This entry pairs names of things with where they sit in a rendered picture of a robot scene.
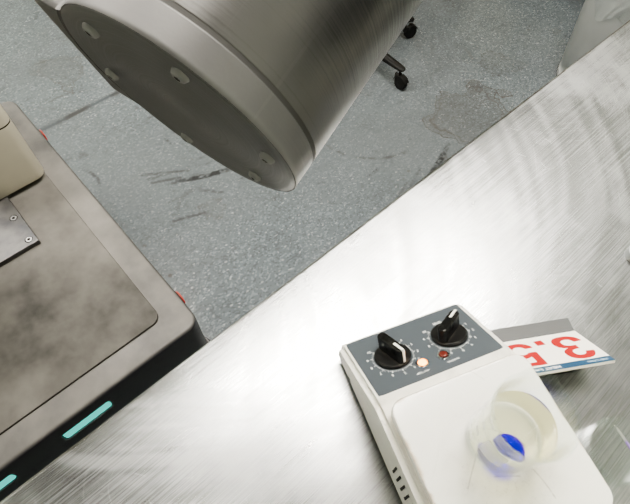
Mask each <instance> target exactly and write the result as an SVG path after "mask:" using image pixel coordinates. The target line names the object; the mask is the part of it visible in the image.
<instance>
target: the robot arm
mask: <svg viewBox="0 0 630 504"><path fill-rule="evenodd" d="M34 1H35V2H36V3H37V4H38V5H39V6H40V7H41V9H42V10H43V11H44V12H45V13H46V14H47V15H48V16H49V17H50V19H51V20H52V21H53V22H54V23H55V24H56V25H57V26H58V28H59V29H60V30H61V31H62V32H63V33H64V34H65V35H66V36H67V38H68V39H69V40H70V41H71V42H72V43H73V44H74V45H75V47H76V48H77V49H78V50H79V51H80V52H81V53H82V54H83V55H84V57H85V58H86V59H87V60H88V61H89V62H90V63H91V64H92V66H93V67H94V68H95V69H96V70H97V71H98V72H99V73H100V74H101V76H102V77H103V78H104V79H105V80H106V81H107V82H108V83H109V85H110V86H111V87H112V88H114V89H115V90H116V91H118V92H119V93H121V94H123V95H124V96H126V97H128V98H129V99H131V100H133V101H134V102H136V103H137V104H139V105H140V106H141V107H143V108H144V109H145V110H146V111H148V112H149V113H150V114H151V115H153V116H154V117H155V118H156V119H158V120H159V121H160V122H161V123H163V124H164V125H165V126H167V127H168V128H169V129H171V130H172V131H173V132H175V133H176V134H177V135H179V136H180V137H181V138H182V139H183V140H184V141H185V142H187V143H190V144H191V145H193V146H194V147H196V148H197V149H198V150H200V151H201V152H203V153H205V154H206V155H208V156H209V157H211V158H212V159H214V160H215V161H217V162H219V163H220V164H222V165H224V166H225V167H227V168H229V169H230V170H232V171H234V172H236V173H237V174H239V175H241V176H243V177H245V178H247V179H249V180H251V181H253V182H255V183H257V184H260V185H262V186H265V187H267V188H270V189H273V190H277V191H282V192H289V191H292V190H294V189H295V187H296V186H297V185H298V183H299V182H300V180H301V179H302V177H303V176H304V174H305V173H306V171H307V170H308V168H309V167H310V165H311V164H312V162H313V161H314V160H315V158H316V157H317V155H318V154H319V152H320V151H321V149H322V148H323V146H324V145H325V143H326V142H327V140H328V139H329V138H330V136H331V135H332V133H333V132H334V130H335V129H336V127H337V126H338V124H339V123H340V121H341V120H342V118H343V117H344V116H345V114H346V113H347V111H348V110H349V108H350V107H351V105H352V104H353V102H354V101H355V99H356V98H357V96H358V95H359V94H360V92H361V91H362V89H363V88H364V86H365V85H366V83H367V82H368V80H369V79H370V77H371V76H372V74H373V73H374V72H375V70H376V69H377V67H378V66H379V64H380V63H381V61H382V60H383V58H384V57H385V55H386V54H387V52H388V51H389V50H390V48H391V47H392V45H393V44H394V42H395V41H396V39H397V38H398V36H399V35H400V33H401V32H402V30H403V29H404V28H405V26H406V25H407V23H408V22H409V20H410V19H411V17H412V16H413V14H414V13H415V11H416V10H417V8H418V7H419V6H420V4H421V3H422V1H423V0H34Z"/></svg>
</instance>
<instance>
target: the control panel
mask: <svg viewBox="0 0 630 504"><path fill-rule="evenodd" d="M454 309H456V310H457V311H458V312H459V324H461V325H462V326H464V327H465V328H466V330H467V332H468V338H467V340H466V341H465V342H464V343H463V344H462V345H459V346H456V347H443V346H440V345H438V344H436V343H435V342H434V341H433V340H432V338H431V330H432V328H433V327H434V326H436V325H438V324H440V323H441V322H442V321H443V320H444V318H445V317H446V316H447V314H448V313H449V312H450V311H451V310H454ZM382 332H383V333H386V334H388V335H389V336H390V337H392V338H393V339H394V340H396V341H397V342H399V343H401V344H404V345H405V346H407V347H408V348H409V349H410V351H411V360H410V362H409V363H408V364H407V365H406V366H404V367H402V368H400V369H395V370H388V369H384V368H382V367H380V366H378V365H377V363H376V362H375V359H374V353H375V351H376V350H377V348H379V346H378V339H377V335H378V334H379V333H382ZM382 332H379V333H377V334H374V335H371V336H368V337H366V338H363V339H360V340H357V341H355V342H352V343H349V344H347V345H346V346H347V348H348V350H349V351H350V353H351V354H352V356H353V358H354V359H355V361H356V362H357V364H358V365H359V367H360V368H361V370H362V372H363V373H364V375H365V376H366V378H367V379H368V381H369V382H370V384H371V386H372V387H373V389H374V390H375V392H376V393H377V395H378V396H383V395H386V394H388V393H391V392H393V391H396V390H398V389H401V388H403V387H406V386H408V385H411V384H413V383H416V382H419V381H421V380H424V379H426V378H429V377H431V376H434V375H436V374H439V373H441V372H444V371H446V370H449V369H451V368H454V367H456V366H459V365H462V364H464V363H467V362H469V361H472V360H474V359H477V358H479V357H482V356H484V355H487V354H489V353H492V352H494V351H497V350H499V349H501V348H503V346H502V345H501V344H500V343H498V342H497V341H496V340H495V339H494V338H493V337H492V336H491V335H490V334H489V333H487V332H486V331H485V330H484V329H483V328H482V327H481V326H480V325H479V324H478V323H476V322H475V321H474V320H473V319H472V318H471V317H470V316H469V315H468V314H467V313H465V312H464V311H463V310H462V309H461V308H460V307H459V306H458V305H457V304H456V305H453V306H450V307H447V308H445V309H442V310H439V311H436V312H434V313H431V314H428V315H426V316H423V317H420V318H417V319H415V320H412V321H409V322H406V323H404V324H401V325H398V326H396V327H393V328H390V329H387V330H385V331H382ZM440 351H446V352H447V353H448V356H447V357H445V358H442V357H440V356H439V352H440ZM420 359H425V360H426V361H427V364H426V365H424V366H420V365H419V364H418V360H420Z"/></svg>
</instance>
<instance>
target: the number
mask: <svg viewBox="0 0 630 504"><path fill-rule="evenodd" d="M507 346H508V347H509V348H510V349H511V350H512V351H513V352H514V353H516V355H520V356H523V357H524V358H526V359H527V360H528V361H529V363H530V364H531V365H532V366H535V365H541V366H548V365H554V364H560V363H566V362H572V361H578V360H584V359H590V358H596V357H602V356H607V355H605V354H604V353H602V352H601V351H600V350H598V349H597V348H595V347H594V346H593V345H591V344H590V343H588V342H587V341H586V340H584V339H583V338H582V337H580V336H579V335H577V334H570V335H564V336H558V337H551V338H545V339H539V340H533V341H527V342H521V343H515V344H508V345H507Z"/></svg>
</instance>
